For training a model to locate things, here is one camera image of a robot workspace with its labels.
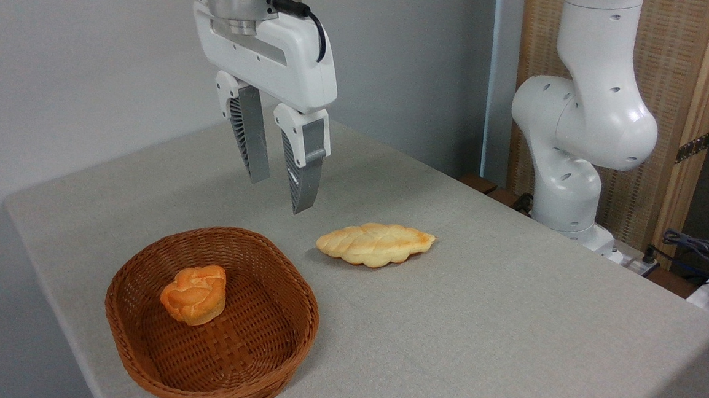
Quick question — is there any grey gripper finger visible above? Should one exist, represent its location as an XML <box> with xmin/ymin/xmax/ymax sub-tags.
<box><xmin>210</xmin><ymin>71</ymin><xmax>276</xmax><ymax>186</ymax></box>
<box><xmin>267</xmin><ymin>103</ymin><xmax>334</xmax><ymax>217</ymax></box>

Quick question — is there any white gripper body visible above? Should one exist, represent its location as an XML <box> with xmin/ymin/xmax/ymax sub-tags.
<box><xmin>179</xmin><ymin>0</ymin><xmax>343</xmax><ymax>116</ymax></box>

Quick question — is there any long braided bread loaf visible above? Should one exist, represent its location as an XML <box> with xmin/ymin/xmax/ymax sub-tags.
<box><xmin>315</xmin><ymin>219</ymin><xmax>437</xmax><ymax>272</ymax></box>

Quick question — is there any round orange bread roll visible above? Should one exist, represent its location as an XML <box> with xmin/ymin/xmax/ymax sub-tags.
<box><xmin>159</xmin><ymin>262</ymin><xmax>229</xmax><ymax>328</ymax></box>

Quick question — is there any brown wicker basket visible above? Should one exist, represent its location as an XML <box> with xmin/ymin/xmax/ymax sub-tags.
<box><xmin>99</xmin><ymin>220</ymin><xmax>326</xmax><ymax>398</ymax></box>

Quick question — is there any pale blue vertical pipe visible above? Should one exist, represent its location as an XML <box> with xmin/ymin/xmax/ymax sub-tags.
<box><xmin>480</xmin><ymin>0</ymin><xmax>506</xmax><ymax>179</ymax></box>

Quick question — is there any wooden woven screen panel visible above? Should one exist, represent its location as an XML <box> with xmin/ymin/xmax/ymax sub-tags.
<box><xmin>502</xmin><ymin>0</ymin><xmax>709</xmax><ymax>270</ymax></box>

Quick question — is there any black metal hinge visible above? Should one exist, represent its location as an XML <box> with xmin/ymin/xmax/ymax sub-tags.
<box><xmin>675</xmin><ymin>128</ymin><xmax>709</xmax><ymax>166</ymax></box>

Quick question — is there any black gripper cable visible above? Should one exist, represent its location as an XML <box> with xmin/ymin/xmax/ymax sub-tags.
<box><xmin>268</xmin><ymin>0</ymin><xmax>331</xmax><ymax>64</ymax></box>

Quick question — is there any bundle of dark cables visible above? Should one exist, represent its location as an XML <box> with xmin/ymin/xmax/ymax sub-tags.
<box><xmin>659</xmin><ymin>228</ymin><xmax>709</xmax><ymax>278</ymax></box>

